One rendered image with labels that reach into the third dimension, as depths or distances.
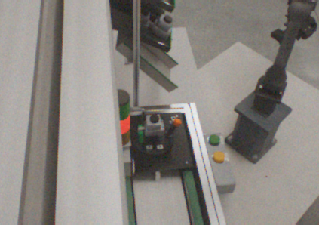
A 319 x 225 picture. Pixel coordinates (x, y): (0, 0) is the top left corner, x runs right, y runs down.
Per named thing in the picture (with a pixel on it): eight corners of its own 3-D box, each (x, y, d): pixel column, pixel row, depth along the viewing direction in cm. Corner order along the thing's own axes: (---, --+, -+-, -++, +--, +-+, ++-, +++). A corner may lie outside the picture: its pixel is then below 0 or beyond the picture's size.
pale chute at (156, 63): (170, 69, 154) (178, 63, 151) (169, 93, 145) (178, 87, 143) (118, 25, 138) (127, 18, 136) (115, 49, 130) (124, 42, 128)
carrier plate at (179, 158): (180, 115, 143) (181, 111, 142) (193, 170, 128) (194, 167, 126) (116, 119, 140) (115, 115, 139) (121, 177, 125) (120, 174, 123)
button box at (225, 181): (218, 141, 142) (221, 131, 138) (233, 192, 129) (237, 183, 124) (200, 143, 142) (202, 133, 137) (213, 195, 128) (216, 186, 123)
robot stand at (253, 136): (277, 143, 149) (292, 109, 133) (254, 164, 141) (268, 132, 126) (246, 121, 155) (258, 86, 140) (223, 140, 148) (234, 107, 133)
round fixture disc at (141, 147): (170, 123, 138) (170, 119, 137) (176, 155, 129) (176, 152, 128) (130, 126, 136) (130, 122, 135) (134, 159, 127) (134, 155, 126)
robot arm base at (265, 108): (277, 108, 133) (281, 97, 129) (265, 118, 130) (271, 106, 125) (259, 97, 136) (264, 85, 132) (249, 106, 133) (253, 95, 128)
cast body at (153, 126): (162, 124, 130) (163, 111, 125) (164, 135, 127) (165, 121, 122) (137, 127, 129) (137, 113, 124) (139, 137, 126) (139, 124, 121)
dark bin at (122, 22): (168, 29, 138) (179, 13, 133) (167, 53, 130) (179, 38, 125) (95, -5, 129) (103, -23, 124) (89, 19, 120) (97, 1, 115)
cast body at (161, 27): (167, 34, 136) (178, 19, 131) (165, 41, 132) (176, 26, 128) (147, 21, 134) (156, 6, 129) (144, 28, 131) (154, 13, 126)
